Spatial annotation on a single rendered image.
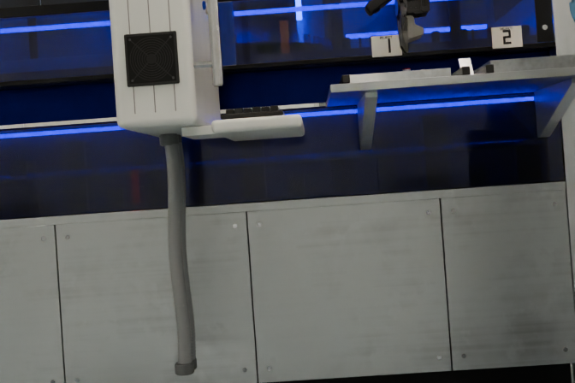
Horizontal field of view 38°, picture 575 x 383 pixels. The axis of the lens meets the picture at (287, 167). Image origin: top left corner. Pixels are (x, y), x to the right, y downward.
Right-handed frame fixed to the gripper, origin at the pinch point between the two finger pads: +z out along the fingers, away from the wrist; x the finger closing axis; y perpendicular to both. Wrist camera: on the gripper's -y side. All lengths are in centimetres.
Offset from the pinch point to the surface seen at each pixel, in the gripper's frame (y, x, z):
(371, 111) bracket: -9.7, -5.6, 16.4
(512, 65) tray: 24.0, -15.0, 8.5
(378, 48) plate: -4.5, 19.9, -3.7
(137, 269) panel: -77, 21, 54
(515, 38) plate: 34.2, 19.9, -3.8
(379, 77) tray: -7.2, -5.7, 7.9
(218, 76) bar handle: -45, -34, 9
